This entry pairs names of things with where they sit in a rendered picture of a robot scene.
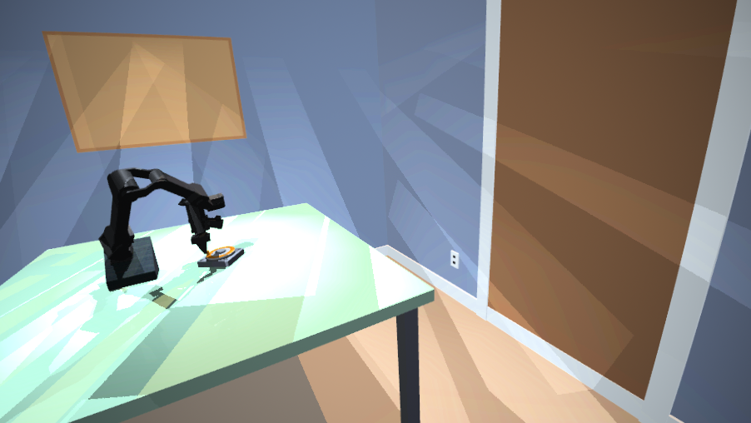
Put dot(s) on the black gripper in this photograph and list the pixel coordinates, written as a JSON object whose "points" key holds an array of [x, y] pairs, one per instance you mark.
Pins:
{"points": [[200, 237]]}

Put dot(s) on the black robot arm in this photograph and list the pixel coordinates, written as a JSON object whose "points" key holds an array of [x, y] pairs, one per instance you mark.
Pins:
{"points": [[117, 238]]}

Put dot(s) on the yellow and orange round plate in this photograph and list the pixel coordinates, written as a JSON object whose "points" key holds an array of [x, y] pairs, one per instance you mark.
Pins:
{"points": [[212, 256]]}

